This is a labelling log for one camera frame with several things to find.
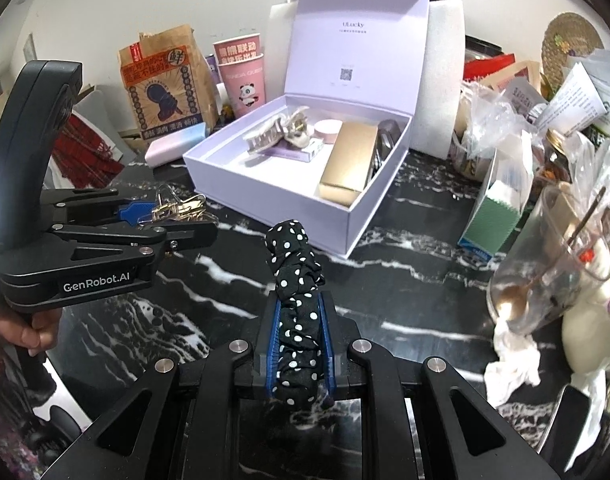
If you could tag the metal spoon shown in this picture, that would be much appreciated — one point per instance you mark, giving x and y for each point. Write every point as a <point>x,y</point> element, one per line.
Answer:
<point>515,300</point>

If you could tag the white ceramic figurine mug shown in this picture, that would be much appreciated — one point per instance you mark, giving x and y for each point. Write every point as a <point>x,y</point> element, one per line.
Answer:
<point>595,320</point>

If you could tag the gold rectangular box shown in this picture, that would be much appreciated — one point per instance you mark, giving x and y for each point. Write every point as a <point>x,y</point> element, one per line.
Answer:
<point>350,160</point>

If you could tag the pink blue power bank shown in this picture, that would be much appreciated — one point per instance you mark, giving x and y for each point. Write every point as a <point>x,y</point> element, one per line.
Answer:
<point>175,147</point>

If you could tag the clear glass cup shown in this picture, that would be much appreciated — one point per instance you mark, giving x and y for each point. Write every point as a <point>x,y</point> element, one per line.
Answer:
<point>545,260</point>

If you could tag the purple carton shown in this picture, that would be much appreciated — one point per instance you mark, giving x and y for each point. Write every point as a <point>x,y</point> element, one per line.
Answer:
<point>212,70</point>

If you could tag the pink round compact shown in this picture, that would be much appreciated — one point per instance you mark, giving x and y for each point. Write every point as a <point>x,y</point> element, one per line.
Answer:
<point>327,130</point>

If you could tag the purple card box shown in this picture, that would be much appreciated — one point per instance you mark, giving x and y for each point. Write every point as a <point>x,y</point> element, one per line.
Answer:
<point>310,152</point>

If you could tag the red paper cup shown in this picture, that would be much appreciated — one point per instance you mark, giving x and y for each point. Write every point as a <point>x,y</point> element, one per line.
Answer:
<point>237,50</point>

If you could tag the pink panda paper cup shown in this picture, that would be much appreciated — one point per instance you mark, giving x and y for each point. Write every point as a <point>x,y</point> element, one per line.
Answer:
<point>245,90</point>

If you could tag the gold metal hair clip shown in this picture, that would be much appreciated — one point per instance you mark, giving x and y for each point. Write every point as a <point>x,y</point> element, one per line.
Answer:
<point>185,210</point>

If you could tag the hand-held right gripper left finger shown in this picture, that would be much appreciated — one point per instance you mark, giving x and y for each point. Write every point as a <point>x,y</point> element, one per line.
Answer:
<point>271,345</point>

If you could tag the red carton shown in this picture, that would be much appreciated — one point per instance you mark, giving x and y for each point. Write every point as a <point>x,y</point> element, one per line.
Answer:
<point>487,66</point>

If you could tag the white paper leaflet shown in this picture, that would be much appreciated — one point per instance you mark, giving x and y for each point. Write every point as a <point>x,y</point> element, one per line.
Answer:
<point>572,100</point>

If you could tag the red plaid scarf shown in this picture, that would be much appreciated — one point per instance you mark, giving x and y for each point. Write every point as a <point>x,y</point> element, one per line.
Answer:
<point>85,150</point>

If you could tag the gold lid jar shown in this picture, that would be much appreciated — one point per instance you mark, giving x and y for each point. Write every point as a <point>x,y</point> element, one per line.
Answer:
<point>560,140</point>

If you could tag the crumpled white tissue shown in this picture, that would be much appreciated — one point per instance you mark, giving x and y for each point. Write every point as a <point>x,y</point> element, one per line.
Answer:
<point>515,360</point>

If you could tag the brown printed paper bag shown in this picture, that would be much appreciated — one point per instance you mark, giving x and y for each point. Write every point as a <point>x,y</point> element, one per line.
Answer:
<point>160,100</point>

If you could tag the lavender gift box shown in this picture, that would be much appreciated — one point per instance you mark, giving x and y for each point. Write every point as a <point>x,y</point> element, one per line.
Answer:
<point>365,50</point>

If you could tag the clear plastic bag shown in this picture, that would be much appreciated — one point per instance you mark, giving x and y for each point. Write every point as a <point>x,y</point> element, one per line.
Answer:
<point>490,110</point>

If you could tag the pearl white wavy hair claw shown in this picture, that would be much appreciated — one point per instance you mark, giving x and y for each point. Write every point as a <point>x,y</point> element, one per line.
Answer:
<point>265,135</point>

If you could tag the round woven straw mat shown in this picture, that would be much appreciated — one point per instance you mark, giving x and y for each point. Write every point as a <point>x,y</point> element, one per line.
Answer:
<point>572,45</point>

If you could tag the black polka dot scrunchie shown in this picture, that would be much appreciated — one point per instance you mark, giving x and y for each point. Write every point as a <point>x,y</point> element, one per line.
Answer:
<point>295,310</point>

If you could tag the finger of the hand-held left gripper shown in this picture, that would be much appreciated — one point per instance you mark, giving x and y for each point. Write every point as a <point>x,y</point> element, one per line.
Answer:
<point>185,235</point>
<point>131,213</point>

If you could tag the black phone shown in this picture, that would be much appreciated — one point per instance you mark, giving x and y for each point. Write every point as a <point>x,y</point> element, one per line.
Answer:
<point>565,420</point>

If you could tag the person's left hand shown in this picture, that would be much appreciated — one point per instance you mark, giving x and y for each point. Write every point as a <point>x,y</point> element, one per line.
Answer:
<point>15,327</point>

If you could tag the white foam block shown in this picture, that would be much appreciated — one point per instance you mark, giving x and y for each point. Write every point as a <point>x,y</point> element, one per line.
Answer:
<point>442,85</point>

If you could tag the green white box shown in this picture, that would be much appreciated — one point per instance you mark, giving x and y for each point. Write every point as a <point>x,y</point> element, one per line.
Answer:
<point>495,210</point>

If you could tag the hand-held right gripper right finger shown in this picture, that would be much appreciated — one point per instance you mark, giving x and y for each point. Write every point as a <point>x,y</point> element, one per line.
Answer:
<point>330,345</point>

